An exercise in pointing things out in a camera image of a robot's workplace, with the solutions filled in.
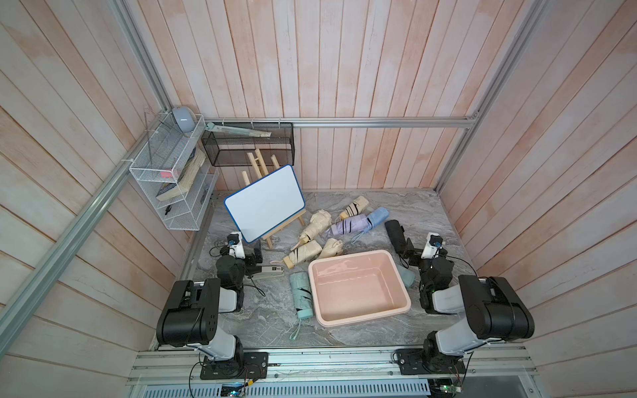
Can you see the book on shelf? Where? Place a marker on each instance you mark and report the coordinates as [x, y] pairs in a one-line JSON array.
[[170, 190]]

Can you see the blue framed whiteboard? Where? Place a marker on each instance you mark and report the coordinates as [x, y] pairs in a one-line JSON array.
[[265, 204]]

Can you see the black mesh basket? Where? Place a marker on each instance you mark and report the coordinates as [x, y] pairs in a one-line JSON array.
[[232, 152]]

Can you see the beige umbrella with wooden handle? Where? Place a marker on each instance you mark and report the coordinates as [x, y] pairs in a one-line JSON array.
[[320, 221]]

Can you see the mint green umbrella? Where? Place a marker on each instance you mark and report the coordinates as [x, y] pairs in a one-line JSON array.
[[407, 276], [303, 299]]

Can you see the pink plastic storage box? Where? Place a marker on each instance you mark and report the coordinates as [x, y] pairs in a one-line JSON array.
[[357, 288]]

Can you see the small beige striped umbrella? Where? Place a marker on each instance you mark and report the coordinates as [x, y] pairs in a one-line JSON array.
[[355, 208]]

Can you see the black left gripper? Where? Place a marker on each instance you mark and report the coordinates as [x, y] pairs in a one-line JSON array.
[[254, 255]]

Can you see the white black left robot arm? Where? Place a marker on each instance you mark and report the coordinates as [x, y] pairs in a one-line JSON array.
[[191, 314]]

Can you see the beige black-striped umbrella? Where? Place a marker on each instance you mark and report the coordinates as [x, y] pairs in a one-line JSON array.
[[302, 254]]

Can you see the grey round speaker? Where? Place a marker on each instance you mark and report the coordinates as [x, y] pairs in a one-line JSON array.
[[185, 119]]

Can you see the black folded umbrella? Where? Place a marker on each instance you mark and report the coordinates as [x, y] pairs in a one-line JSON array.
[[396, 236]]

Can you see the white wire shelf rack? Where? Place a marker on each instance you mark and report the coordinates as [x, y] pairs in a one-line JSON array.
[[175, 173]]

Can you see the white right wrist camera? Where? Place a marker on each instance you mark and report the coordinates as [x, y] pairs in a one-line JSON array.
[[434, 243]]

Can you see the beige umbrella black lining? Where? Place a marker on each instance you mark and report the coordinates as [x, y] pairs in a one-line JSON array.
[[332, 248]]

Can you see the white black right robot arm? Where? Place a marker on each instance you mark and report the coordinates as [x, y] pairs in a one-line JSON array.
[[488, 308]]

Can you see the purple folded umbrella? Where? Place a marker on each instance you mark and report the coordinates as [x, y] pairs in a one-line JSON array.
[[357, 224]]

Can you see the beige black stapler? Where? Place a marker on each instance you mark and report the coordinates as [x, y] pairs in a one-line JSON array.
[[269, 271]]

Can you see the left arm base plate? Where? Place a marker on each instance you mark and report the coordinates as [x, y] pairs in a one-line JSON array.
[[250, 366]]

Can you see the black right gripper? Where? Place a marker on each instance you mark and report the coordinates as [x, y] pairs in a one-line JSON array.
[[410, 253]]

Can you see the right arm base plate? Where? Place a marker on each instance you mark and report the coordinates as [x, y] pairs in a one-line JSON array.
[[412, 361]]

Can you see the light blue folded umbrella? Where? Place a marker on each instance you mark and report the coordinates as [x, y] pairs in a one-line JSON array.
[[376, 218]]

